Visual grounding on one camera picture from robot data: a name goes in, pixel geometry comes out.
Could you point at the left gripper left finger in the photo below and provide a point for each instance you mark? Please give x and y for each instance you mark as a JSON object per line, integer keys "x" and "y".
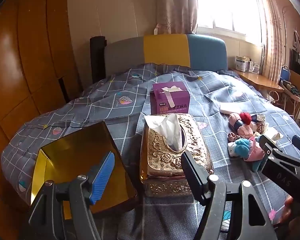
{"x": 98, "y": 178}

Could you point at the wooden side desk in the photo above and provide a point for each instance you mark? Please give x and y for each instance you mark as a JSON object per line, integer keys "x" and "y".
{"x": 259, "y": 82}

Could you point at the striped right curtain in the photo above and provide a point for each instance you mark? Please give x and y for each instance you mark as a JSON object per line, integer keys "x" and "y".
{"x": 272, "y": 39}

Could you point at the black rolled mat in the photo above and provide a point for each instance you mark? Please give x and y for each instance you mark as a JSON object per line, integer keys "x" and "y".
{"x": 97, "y": 60}

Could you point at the blue folding chair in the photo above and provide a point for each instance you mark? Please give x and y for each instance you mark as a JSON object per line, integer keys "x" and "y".
{"x": 291, "y": 92}

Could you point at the grey checked bed quilt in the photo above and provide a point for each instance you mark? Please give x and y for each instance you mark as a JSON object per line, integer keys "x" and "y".
{"x": 123, "y": 100}

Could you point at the blue teddy bear pink dress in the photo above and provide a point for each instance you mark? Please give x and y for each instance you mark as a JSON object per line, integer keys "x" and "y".
{"x": 250, "y": 151}

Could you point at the white sponge block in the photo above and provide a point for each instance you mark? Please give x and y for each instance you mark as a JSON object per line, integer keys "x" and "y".
{"x": 229, "y": 111}

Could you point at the gold metal tray box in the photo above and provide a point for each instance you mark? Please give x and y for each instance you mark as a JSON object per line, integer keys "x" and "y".
{"x": 74, "y": 154}

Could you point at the pink towel blue band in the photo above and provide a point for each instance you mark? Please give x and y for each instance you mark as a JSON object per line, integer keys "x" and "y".
{"x": 239, "y": 126}

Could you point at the white sock blue band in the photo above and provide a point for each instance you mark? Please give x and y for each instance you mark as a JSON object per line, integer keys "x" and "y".
{"x": 231, "y": 150}

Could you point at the pink floral curtain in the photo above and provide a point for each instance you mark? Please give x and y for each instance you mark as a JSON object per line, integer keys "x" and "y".
{"x": 176, "y": 17}

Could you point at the purple tissue carton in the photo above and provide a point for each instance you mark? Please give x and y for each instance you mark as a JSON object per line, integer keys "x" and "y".
{"x": 169, "y": 97}

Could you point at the wooden wardrobe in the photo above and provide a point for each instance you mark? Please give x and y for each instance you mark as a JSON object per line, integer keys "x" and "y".
{"x": 38, "y": 74}

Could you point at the blue tempo tissue pack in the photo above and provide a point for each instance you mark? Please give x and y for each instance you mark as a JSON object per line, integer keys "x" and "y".
{"x": 258, "y": 118}

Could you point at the red santa plush sock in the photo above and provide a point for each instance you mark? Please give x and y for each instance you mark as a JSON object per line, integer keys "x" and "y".
{"x": 245, "y": 117}

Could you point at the grey yellow blue headboard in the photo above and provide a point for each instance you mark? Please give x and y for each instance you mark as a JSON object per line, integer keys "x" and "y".
{"x": 198, "y": 52}

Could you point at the ornate gold tissue box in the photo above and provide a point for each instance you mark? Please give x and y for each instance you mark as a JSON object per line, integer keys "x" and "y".
{"x": 160, "y": 166}

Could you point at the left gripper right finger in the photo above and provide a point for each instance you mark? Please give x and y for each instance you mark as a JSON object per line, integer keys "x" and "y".
{"x": 196, "y": 176}

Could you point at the person's right hand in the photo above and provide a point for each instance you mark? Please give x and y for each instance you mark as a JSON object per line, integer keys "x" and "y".
{"x": 289, "y": 215}

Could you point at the brown satin scrunchie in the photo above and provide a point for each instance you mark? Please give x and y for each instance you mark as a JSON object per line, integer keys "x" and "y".
{"x": 232, "y": 137}

